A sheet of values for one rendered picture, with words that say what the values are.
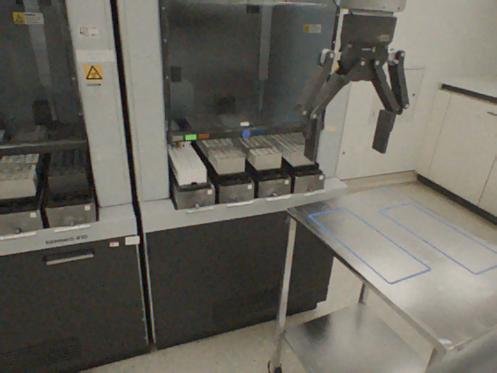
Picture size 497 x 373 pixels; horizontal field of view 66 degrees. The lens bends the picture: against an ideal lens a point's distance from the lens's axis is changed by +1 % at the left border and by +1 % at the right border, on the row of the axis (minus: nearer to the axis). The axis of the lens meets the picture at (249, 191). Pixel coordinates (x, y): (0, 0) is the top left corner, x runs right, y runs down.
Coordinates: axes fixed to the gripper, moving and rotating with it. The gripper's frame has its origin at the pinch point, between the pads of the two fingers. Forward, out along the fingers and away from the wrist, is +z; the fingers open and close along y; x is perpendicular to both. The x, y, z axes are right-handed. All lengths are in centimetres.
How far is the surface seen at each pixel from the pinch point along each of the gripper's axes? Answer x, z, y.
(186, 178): 70, 36, -12
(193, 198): 66, 42, -11
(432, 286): -0.5, 38.0, 31.4
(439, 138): 170, 75, 219
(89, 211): 66, 42, -45
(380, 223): 27, 38, 38
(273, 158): 74, 34, 23
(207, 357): 61, 120, -8
